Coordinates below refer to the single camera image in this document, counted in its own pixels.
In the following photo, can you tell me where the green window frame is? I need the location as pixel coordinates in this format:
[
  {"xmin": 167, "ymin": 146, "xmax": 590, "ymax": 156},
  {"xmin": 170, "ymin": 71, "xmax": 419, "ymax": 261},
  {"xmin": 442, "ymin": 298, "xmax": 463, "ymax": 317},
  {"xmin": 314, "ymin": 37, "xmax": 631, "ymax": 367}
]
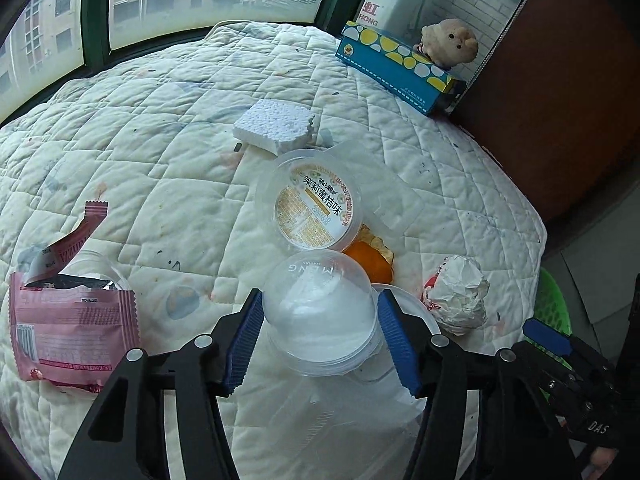
[{"xmin": 0, "ymin": 0, "xmax": 386, "ymax": 126}]

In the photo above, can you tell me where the beige plush toy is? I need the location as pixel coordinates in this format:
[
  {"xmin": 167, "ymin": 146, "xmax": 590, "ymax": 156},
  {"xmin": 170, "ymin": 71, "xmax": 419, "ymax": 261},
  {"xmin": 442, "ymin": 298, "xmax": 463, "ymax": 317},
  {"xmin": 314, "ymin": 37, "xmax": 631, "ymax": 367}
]
[{"xmin": 412, "ymin": 19, "xmax": 480, "ymax": 70}]

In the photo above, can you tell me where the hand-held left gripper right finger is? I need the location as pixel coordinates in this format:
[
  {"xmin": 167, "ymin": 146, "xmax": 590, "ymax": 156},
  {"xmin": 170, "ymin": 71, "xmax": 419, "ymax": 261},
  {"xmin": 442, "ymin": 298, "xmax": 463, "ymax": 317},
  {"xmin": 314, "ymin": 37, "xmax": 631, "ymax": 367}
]
[{"xmin": 376, "ymin": 290, "xmax": 583, "ymax": 480}]

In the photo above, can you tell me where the white styrofoam block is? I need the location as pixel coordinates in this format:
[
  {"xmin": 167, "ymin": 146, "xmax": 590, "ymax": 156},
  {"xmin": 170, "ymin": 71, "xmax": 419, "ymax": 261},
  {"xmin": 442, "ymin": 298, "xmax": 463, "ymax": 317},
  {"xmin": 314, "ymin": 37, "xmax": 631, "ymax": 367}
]
[{"xmin": 232, "ymin": 100, "xmax": 316, "ymax": 156}]

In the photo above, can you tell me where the orange peel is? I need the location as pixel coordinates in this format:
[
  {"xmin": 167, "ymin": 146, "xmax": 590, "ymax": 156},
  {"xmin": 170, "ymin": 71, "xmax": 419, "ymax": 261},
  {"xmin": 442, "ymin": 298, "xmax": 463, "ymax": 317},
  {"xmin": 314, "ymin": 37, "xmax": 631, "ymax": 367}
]
[{"xmin": 345, "ymin": 225, "xmax": 396, "ymax": 286}]

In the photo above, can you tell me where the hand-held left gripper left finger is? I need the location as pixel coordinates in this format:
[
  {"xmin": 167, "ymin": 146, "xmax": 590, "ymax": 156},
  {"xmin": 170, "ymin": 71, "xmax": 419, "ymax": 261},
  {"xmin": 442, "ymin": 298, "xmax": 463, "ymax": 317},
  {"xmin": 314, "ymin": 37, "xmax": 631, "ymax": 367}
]
[{"xmin": 57, "ymin": 287, "xmax": 266, "ymax": 480}]

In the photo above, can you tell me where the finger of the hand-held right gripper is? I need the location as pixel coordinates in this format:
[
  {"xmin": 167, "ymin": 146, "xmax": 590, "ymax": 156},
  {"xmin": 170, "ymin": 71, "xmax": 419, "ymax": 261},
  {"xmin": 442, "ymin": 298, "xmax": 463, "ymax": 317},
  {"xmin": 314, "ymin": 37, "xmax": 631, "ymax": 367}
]
[{"xmin": 522, "ymin": 317, "xmax": 603, "ymax": 377}]

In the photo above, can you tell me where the green plastic basket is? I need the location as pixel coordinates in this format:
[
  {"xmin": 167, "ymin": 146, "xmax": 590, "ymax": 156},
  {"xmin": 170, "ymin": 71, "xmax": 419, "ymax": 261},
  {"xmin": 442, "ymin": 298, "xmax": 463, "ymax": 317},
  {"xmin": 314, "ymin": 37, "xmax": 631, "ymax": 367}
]
[{"xmin": 532, "ymin": 267, "xmax": 573, "ymax": 356}]

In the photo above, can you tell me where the clear plastic film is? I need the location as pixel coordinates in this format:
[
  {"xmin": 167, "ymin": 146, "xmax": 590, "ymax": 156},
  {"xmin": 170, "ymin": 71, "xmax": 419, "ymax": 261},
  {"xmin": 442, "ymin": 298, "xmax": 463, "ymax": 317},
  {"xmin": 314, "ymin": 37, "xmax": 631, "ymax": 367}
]
[{"xmin": 320, "ymin": 140, "xmax": 426, "ymax": 233}]

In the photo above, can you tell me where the blue spotted tissue box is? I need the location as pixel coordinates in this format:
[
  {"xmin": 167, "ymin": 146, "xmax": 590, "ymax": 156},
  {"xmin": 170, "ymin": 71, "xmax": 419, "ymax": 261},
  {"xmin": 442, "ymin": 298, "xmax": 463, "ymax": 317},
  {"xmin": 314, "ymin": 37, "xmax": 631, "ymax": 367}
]
[{"xmin": 336, "ymin": 21, "xmax": 468, "ymax": 117}]

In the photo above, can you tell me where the brown wooden cabinet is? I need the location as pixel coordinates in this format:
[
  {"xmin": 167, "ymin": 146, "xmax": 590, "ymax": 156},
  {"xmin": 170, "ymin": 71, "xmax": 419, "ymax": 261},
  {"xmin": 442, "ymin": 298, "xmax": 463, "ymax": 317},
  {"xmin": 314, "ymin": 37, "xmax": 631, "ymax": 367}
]
[{"xmin": 452, "ymin": 0, "xmax": 640, "ymax": 226}]

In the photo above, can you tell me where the clear plastic bag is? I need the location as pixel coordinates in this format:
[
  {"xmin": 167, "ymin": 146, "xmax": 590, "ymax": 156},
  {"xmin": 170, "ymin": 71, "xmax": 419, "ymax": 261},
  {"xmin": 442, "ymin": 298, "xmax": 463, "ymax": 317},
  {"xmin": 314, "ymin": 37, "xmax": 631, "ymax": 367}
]
[{"xmin": 235, "ymin": 360, "xmax": 426, "ymax": 480}]

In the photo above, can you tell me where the clear plastic dome lid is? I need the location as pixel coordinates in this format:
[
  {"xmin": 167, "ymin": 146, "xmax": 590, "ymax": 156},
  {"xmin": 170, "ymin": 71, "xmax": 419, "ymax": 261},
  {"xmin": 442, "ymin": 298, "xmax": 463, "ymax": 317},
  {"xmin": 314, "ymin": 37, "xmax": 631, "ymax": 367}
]
[{"xmin": 262, "ymin": 251, "xmax": 381, "ymax": 378}]

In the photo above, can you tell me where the plastic cup with yellow label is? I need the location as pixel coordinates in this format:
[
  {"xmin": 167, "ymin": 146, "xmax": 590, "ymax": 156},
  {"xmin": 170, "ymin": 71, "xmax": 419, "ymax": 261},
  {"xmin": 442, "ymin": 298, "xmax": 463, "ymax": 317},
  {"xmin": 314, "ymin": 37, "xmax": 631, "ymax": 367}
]
[{"xmin": 255, "ymin": 149, "xmax": 365, "ymax": 253}]

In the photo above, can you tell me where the person's right hand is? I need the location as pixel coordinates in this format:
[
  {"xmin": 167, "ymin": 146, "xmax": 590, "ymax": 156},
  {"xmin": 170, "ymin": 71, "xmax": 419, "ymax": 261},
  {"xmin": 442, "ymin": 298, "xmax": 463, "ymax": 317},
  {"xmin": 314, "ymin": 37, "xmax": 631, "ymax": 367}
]
[{"xmin": 591, "ymin": 451, "xmax": 620, "ymax": 477}]

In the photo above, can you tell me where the white paper ball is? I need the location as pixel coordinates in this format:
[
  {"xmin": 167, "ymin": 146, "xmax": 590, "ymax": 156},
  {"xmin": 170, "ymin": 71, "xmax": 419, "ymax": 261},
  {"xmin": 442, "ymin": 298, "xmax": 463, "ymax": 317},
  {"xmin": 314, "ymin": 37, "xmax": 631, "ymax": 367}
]
[{"xmin": 422, "ymin": 255, "xmax": 491, "ymax": 336}]

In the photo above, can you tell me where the pink snack wrapper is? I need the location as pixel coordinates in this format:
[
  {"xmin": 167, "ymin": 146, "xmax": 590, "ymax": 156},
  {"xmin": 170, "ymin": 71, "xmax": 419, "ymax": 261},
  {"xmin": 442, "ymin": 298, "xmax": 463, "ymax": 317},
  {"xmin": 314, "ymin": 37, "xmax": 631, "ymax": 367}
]
[{"xmin": 9, "ymin": 201, "xmax": 141, "ymax": 393}]

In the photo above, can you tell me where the white quilted printed blanket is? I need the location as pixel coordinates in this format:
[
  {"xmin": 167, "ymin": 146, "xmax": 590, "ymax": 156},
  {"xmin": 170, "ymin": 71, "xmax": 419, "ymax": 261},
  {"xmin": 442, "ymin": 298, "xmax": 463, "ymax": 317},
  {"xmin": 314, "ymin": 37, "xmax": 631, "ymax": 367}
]
[{"xmin": 0, "ymin": 21, "xmax": 548, "ymax": 480}]

